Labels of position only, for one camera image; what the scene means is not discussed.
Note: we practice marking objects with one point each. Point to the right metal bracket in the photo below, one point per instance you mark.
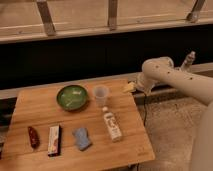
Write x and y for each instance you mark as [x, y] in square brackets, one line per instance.
[193, 15]

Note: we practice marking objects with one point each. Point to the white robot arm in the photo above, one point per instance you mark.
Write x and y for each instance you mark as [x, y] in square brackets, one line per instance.
[190, 85]

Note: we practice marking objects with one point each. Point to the white labelled bottle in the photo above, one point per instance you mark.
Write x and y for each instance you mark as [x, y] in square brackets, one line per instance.
[112, 125]

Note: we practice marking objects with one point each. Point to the blue crumpled cloth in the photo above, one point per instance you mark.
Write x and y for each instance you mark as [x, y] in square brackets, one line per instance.
[82, 139]

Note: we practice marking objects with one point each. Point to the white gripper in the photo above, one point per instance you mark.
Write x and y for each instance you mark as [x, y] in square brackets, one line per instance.
[143, 84]

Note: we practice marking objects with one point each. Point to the clear bottle on ledge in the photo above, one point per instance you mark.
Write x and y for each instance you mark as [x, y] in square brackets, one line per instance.
[188, 61]

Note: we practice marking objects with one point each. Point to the white and black snack bar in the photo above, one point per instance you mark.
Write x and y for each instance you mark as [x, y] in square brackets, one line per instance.
[54, 141]

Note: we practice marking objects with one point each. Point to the metal bracket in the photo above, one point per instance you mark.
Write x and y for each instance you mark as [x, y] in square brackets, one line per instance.
[46, 17]
[112, 14]
[193, 15]

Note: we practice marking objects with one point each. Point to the middle metal bracket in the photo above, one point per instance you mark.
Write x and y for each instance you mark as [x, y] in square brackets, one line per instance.
[112, 14]

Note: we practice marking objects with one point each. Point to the clear plastic cup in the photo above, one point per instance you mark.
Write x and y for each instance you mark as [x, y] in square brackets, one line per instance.
[100, 94]

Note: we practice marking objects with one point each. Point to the left metal bracket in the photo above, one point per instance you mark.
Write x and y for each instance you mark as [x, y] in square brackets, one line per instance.
[46, 17]

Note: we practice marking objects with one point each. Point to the green ceramic bowl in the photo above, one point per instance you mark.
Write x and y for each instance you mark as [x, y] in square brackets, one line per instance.
[72, 97]

